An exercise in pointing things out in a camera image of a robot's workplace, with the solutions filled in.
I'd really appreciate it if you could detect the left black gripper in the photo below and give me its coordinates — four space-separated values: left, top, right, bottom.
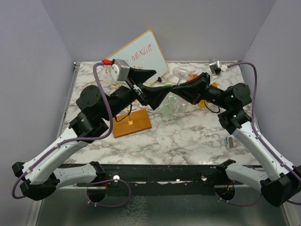
102 67 173 121

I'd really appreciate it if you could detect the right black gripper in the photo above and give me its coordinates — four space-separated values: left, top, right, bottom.
172 72 230 110

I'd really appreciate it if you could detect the clear smooth wine glass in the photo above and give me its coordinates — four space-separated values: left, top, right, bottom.
161 67 192 118

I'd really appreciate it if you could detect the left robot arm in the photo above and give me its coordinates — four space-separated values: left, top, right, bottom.
12 63 173 201

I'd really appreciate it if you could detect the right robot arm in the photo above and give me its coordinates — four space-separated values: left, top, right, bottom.
171 73 301 207

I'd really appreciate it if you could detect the orange plastic wine glass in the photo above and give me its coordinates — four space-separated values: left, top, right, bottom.
191 74 198 80

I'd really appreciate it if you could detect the yellow plastic wine glass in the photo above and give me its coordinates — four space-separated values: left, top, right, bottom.
197 82 218 109

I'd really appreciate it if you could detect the green plastic wine glass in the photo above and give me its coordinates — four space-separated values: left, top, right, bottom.
161 92 178 117

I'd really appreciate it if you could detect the small grey block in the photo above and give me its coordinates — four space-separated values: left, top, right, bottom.
226 136 234 149

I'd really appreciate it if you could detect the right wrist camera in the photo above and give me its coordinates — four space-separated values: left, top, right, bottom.
209 58 228 75

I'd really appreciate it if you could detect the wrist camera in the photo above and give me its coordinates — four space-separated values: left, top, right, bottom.
109 59 130 82
209 58 228 75

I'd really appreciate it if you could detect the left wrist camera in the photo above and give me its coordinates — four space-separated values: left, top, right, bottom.
109 59 130 82

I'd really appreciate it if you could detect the white board yellow frame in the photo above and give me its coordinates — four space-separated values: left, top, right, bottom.
107 30 169 86

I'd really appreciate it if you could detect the gold wire glass rack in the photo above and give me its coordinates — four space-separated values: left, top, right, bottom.
91 62 151 140

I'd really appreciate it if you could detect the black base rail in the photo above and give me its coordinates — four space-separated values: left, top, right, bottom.
88 164 230 196

